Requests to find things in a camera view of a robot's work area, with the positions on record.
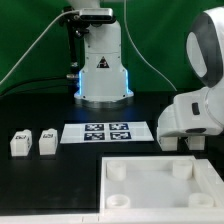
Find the black camera on stand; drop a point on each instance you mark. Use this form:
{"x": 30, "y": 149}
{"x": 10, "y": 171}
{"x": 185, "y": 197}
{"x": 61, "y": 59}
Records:
{"x": 96, "y": 14}

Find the white L-shaped obstacle wall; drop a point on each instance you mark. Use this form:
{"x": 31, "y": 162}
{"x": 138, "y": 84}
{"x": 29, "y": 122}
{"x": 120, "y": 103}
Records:
{"x": 209, "y": 181}

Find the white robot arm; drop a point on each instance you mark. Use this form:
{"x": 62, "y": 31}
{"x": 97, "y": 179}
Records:
{"x": 104, "y": 79}

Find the white square tabletop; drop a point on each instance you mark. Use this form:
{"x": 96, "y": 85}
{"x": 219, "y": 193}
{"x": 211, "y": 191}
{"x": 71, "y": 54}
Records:
{"x": 150, "y": 182}

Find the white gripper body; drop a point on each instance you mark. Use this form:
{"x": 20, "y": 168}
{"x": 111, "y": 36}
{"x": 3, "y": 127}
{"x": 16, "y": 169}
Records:
{"x": 188, "y": 115}

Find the white sheet with markers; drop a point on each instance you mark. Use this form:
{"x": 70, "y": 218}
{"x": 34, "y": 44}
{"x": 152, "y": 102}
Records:
{"x": 106, "y": 132}

